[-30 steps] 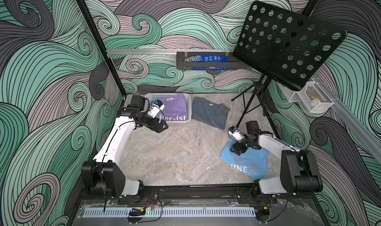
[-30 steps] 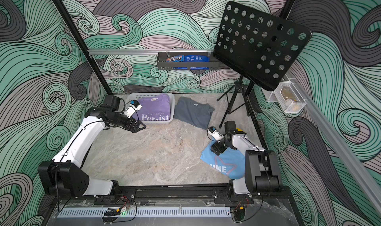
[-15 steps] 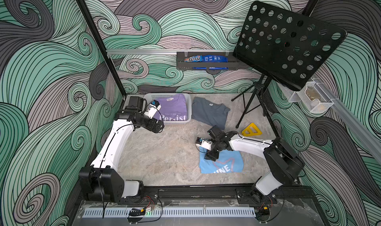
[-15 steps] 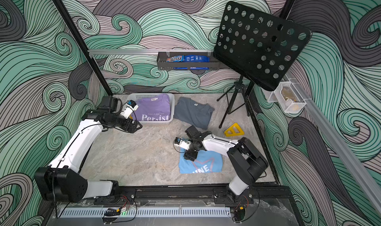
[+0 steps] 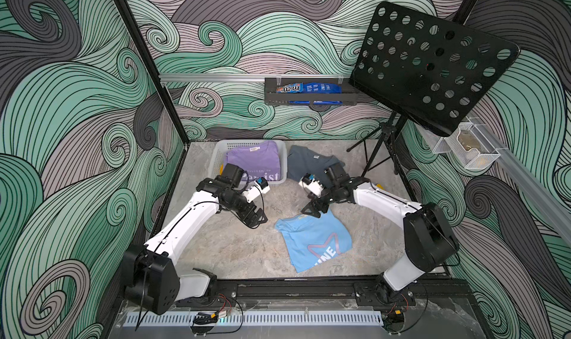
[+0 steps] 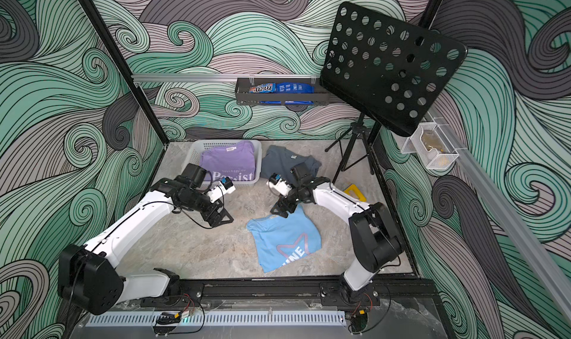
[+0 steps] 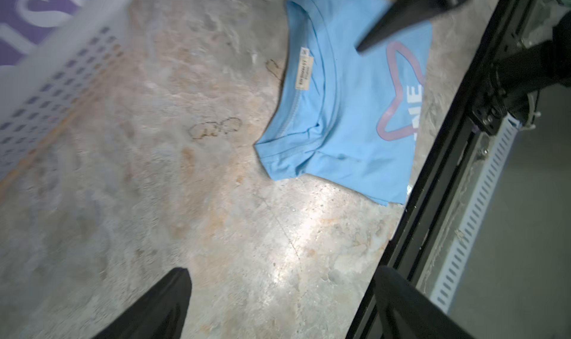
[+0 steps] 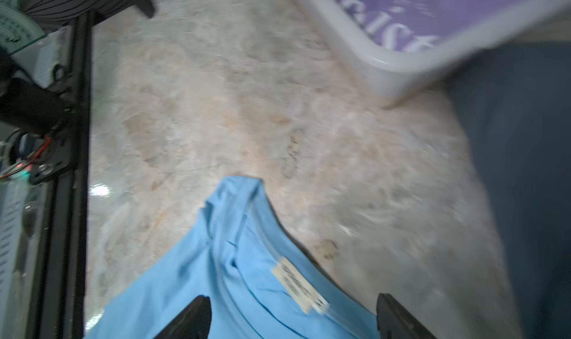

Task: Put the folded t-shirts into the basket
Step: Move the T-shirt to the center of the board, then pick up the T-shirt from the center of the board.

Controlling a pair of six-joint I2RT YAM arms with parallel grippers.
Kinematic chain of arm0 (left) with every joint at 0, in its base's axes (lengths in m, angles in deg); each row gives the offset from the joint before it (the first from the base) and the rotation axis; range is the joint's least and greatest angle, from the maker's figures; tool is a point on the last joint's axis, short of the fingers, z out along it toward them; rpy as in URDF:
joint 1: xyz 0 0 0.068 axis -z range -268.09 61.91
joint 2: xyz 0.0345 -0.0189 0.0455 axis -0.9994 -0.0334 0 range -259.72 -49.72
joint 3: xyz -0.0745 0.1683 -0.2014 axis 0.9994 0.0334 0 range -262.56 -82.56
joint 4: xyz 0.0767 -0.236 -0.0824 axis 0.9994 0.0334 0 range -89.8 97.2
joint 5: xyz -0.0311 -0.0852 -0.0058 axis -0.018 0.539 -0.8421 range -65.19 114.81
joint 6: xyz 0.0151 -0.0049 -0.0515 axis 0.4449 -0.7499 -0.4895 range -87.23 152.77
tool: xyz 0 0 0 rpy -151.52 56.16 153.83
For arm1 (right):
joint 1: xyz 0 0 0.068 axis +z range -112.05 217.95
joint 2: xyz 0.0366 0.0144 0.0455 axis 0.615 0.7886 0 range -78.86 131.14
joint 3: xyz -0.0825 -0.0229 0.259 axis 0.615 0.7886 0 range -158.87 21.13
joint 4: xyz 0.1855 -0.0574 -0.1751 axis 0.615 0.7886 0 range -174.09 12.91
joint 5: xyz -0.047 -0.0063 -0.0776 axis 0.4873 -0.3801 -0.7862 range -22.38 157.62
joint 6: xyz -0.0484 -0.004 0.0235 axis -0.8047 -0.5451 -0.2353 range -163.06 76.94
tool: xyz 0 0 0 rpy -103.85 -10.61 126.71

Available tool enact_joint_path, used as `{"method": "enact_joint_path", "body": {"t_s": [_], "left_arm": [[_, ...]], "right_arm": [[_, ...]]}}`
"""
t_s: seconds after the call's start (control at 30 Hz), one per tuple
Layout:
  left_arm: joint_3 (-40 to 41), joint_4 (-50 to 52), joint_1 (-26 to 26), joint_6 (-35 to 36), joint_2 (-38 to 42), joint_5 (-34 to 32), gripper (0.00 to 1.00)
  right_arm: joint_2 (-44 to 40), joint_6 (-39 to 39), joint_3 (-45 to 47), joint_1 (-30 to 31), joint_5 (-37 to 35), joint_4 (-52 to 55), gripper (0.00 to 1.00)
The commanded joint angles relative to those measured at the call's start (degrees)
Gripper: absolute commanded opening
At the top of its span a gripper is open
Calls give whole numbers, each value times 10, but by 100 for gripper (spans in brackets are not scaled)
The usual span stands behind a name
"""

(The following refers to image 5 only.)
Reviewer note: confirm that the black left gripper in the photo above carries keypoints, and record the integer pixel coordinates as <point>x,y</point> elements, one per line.
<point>253,220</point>

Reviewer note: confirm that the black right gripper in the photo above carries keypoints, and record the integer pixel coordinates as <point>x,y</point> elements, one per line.
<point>323,197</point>

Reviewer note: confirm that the grey t-shirt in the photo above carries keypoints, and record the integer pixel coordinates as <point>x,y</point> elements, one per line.
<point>302,161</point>

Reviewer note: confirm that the purple Persist t-shirt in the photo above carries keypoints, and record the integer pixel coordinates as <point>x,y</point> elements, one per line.
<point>257,161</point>

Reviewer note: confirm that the light blue t-shirt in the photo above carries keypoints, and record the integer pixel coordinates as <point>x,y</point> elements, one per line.
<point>311,241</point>

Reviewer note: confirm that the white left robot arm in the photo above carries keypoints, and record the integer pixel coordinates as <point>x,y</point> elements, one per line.
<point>148,272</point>

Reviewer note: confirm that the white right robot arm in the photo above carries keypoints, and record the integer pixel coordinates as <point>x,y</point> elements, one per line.
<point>428,238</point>

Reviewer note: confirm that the white plastic laundry basket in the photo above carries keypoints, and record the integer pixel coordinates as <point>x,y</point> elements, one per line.
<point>224,146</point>

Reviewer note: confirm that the blue candy packet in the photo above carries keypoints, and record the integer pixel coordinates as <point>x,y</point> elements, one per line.
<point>313,87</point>

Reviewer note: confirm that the black perforated music stand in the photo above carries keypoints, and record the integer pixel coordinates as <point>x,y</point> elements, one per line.
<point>427,69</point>

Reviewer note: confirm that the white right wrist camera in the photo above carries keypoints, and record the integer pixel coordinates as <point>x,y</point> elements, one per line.
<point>311,185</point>

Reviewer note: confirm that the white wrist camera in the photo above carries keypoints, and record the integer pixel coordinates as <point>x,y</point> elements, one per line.
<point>311,185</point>
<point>258,188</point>

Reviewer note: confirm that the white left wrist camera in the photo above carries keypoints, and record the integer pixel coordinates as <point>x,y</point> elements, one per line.
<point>258,188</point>

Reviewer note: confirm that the black wall shelf tray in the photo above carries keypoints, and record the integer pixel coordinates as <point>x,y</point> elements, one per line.
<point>348,96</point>

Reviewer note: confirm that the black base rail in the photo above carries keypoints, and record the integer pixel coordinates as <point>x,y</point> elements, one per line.
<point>365,290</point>

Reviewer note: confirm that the white perforated cable duct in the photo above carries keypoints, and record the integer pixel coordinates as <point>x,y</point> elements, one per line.
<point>272,318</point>

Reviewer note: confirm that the clear plastic wall bin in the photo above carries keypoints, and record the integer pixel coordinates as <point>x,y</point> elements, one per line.
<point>471,147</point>

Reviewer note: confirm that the aluminium wall rail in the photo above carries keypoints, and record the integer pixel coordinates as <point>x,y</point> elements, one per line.
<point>244,78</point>
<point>556,215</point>

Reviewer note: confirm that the aluminium right wall rail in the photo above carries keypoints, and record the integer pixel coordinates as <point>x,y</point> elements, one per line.
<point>556,215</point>

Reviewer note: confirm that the black vertical frame post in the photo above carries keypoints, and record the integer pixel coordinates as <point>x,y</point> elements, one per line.
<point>140,45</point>

